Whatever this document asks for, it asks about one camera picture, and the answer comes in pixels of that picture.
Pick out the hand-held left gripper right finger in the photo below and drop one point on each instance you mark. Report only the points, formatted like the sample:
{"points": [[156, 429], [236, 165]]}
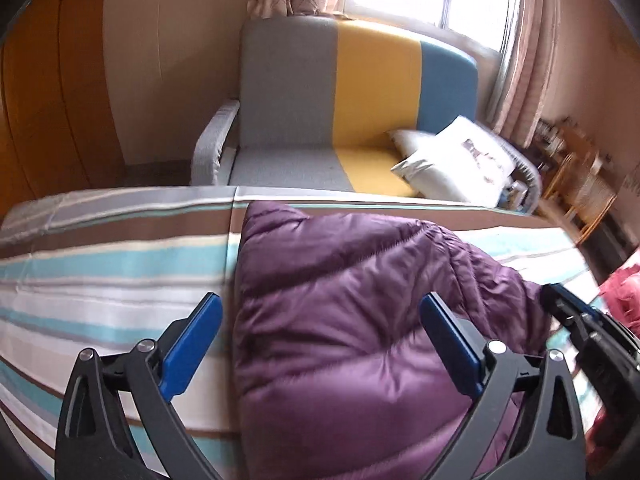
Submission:
{"points": [[450, 340]]}

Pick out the grey yellow blue sofa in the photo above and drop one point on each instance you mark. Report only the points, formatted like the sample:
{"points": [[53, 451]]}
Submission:
{"points": [[290, 100]]}

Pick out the long beige patterned curtain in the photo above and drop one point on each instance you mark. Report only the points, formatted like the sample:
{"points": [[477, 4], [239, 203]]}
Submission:
{"points": [[530, 60]]}

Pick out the red cloth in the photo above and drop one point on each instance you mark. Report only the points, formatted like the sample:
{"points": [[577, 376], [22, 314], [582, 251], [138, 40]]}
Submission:
{"points": [[622, 292]]}

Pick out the purple quilted down jacket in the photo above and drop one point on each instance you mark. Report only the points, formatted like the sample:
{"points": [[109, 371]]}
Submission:
{"points": [[340, 320]]}

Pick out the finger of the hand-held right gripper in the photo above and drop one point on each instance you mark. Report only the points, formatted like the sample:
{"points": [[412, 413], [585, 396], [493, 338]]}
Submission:
{"points": [[570, 310]]}

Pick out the wooden wardrobe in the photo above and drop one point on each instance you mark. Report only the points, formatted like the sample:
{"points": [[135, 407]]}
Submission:
{"points": [[55, 85]]}

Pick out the rattan chair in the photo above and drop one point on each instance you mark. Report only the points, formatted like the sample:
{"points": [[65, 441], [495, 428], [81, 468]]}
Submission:
{"points": [[585, 200]]}

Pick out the white printed pillow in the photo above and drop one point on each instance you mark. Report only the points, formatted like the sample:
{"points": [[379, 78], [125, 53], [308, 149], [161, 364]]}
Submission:
{"points": [[460, 165]]}

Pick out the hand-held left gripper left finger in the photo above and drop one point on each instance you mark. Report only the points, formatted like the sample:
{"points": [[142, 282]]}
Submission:
{"points": [[192, 340]]}

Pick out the cluttered wooden desk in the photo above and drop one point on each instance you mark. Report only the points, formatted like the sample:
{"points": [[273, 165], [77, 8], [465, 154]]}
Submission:
{"points": [[565, 137]]}

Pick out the plain white pillow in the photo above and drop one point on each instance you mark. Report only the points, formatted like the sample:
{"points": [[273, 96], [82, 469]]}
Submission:
{"points": [[410, 140]]}

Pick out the striped bed sheet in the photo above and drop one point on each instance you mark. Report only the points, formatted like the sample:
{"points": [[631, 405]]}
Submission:
{"points": [[110, 270]]}

